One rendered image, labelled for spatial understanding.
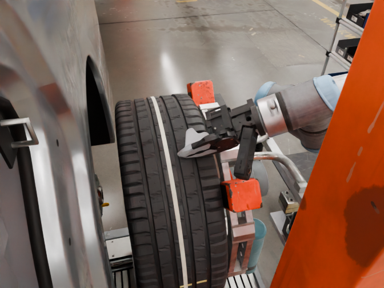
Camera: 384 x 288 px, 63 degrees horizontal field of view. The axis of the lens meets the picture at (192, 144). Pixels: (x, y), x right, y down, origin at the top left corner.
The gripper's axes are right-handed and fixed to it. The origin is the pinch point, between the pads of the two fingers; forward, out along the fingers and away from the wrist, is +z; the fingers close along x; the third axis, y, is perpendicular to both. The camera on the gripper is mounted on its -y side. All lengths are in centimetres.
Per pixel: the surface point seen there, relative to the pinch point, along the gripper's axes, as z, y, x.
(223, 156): -7.2, 0.2, -10.0
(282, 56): -50, 190, -271
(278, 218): -8, -10, -88
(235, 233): -3.8, -18.6, -16.1
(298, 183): -22.7, -8.7, -26.9
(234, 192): -8.8, -11.0, -4.7
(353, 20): -101, 131, -170
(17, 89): 3.6, -2.2, 42.8
